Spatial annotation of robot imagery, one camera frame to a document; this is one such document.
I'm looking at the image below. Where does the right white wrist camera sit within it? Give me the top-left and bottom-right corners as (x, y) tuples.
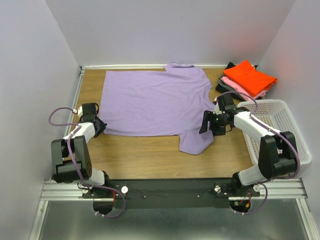
(213, 102), (222, 115)

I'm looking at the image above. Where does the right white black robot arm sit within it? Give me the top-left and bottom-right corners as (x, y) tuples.
(199, 93), (301, 196)

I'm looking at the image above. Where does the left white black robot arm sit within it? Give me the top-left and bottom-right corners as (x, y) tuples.
(48, 102), (111, 198)

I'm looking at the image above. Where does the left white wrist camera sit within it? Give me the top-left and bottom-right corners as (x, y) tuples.
(72, 105), (83, 118)

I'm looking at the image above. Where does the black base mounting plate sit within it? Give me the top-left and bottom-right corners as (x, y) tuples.
(82, 177), (260, 213)

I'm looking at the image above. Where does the dark grey folded t shirt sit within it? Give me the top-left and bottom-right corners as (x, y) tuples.
(215, 74), (251, 102)

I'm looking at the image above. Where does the purple t shirt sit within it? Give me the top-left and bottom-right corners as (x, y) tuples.
(99, 63), (215, 155)

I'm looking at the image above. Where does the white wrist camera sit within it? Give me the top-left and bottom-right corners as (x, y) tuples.
(72, 105), (83, 118)
(213, 102), (222, 115)

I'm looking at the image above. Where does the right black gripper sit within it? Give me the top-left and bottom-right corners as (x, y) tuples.
(198, 109), (229, 137)

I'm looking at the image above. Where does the aluminium frame rail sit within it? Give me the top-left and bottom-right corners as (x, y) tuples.
(40, 179), (308, 201)

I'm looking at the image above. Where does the pink folded t shirt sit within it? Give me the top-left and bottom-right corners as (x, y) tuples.
(221, 76), (267, 99)

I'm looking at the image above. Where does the orange folded t shirt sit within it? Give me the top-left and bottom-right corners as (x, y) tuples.
(223, 60), (278, 97)

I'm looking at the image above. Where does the white plastic laundry basket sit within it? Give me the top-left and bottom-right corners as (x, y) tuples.
(237, 99), (312, 165)

